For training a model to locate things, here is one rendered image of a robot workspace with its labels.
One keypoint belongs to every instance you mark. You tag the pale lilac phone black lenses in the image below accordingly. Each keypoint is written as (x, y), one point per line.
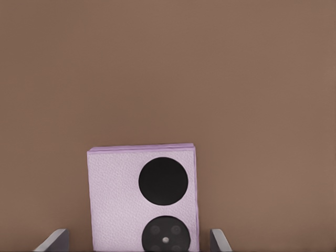
(115, 197)

